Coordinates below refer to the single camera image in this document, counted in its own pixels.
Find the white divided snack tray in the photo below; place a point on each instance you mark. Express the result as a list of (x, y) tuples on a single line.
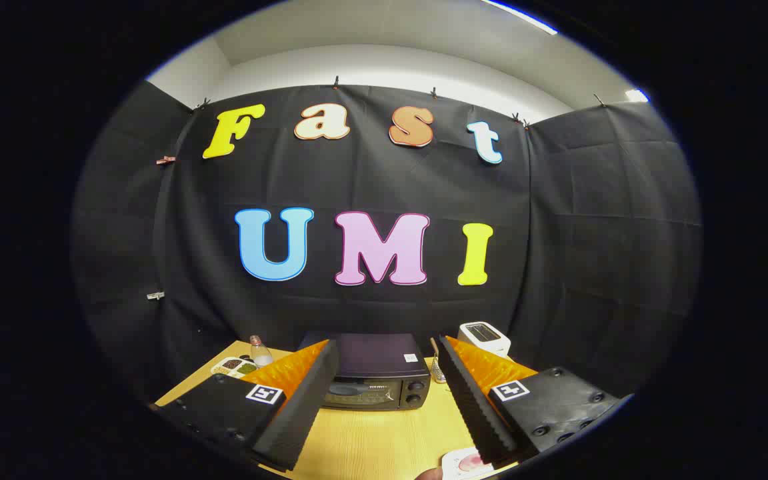
[(234, 366)]

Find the clear plastic water bottle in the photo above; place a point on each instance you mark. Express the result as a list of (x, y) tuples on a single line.
[(260, 353)]

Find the black toaster oven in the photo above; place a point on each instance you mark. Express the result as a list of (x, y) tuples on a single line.
[(377, 360)]

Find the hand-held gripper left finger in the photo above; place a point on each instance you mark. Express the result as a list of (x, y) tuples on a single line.
[(304, 406)]

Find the ceiling light strip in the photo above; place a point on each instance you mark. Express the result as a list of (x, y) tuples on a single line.
[(520, 16)]

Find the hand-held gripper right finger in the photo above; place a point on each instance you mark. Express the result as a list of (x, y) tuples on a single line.
[(474, 406)]

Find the black backdrop cloth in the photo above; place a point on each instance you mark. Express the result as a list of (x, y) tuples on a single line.
[(357, 180)]

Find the white square plate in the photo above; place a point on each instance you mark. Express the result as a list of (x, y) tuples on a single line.
[(452, 460)]

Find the white bread toaster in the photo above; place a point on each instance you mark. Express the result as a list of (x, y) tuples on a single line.
[(484, 333)]

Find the pink ham slice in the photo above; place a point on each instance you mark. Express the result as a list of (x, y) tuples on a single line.
[(469, 463)]

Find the pink clip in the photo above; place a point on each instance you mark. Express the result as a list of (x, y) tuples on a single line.
[(165, 160)]

